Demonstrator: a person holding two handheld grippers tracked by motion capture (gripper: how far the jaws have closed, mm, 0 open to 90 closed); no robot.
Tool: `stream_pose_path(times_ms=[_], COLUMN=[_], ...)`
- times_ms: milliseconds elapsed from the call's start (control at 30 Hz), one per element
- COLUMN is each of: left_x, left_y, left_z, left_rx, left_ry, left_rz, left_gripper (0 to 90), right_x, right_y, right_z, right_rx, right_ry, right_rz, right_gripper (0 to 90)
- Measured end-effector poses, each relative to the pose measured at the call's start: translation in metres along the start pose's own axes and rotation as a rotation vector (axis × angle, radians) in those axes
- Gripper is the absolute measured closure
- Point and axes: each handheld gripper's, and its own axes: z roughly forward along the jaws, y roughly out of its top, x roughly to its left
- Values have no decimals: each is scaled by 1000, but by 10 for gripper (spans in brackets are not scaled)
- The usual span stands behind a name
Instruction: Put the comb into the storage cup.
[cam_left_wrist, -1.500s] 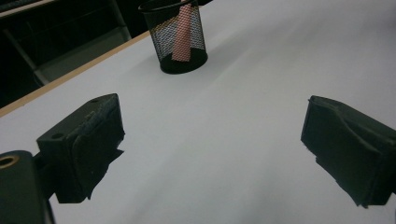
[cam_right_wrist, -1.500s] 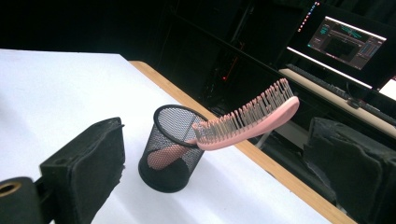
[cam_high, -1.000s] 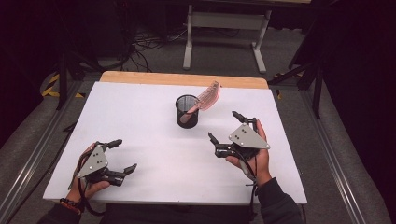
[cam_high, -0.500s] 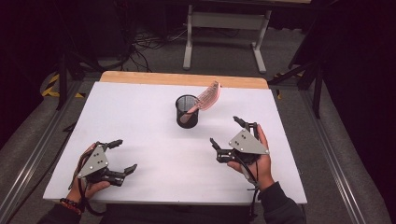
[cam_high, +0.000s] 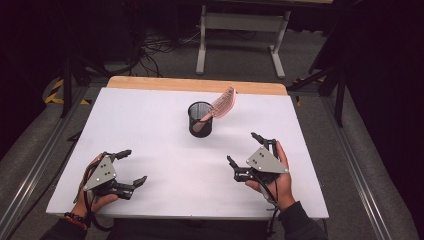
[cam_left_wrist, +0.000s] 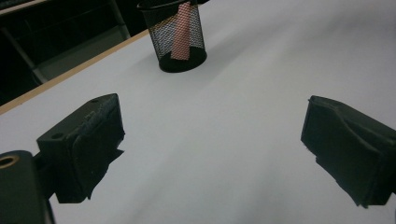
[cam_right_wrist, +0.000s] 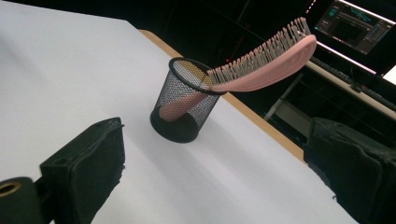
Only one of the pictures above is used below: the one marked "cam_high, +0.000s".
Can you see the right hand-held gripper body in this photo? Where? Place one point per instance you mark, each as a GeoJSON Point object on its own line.
{"type": "Point", "coordinates": [266, 163]}

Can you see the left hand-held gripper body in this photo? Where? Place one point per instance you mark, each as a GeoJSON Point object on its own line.
{"type": "Point", "coordinates": [101, 175]}

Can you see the black mesh pen holder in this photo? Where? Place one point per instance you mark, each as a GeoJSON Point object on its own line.
{"type": "Point", "coordinates": [208, 129]}

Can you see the pink hairbrush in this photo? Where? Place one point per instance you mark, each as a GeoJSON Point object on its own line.
{"type": "Point", "coordinates": [224, 105]}

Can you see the person's left hand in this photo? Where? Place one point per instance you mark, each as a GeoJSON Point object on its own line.
{"type": "Point", "coordinates": [100, 202]}

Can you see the person's right hand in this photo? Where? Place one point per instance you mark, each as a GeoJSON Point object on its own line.
{"type": "Point", "coordinates": [283, 190]}

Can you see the white board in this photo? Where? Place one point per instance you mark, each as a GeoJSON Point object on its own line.
{"type": "Point", "coordinates": [186, 163]}

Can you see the person's dark clothing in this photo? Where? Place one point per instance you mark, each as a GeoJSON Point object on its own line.
{"type": "Point", "coordinates": [186, 231]}

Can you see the black metal stand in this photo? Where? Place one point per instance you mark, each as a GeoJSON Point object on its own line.
{"type": "Point", "coordinates": [340, 100]}
{"type": "Point", "coordinates": [67, 86]}

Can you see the yellow black hazard tape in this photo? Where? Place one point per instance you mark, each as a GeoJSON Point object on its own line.
{"type": "Point", "coordinates": [53, 97]}

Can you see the aluminium rail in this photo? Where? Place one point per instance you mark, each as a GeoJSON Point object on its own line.
{"type": "Point", "coordinates": [33, 173]}
{"type": "Point", "coordinates": [358, 180]}

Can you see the white metal desk frame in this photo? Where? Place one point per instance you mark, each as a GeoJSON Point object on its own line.
{"type": "Point", "coordinates": [243, 22]}

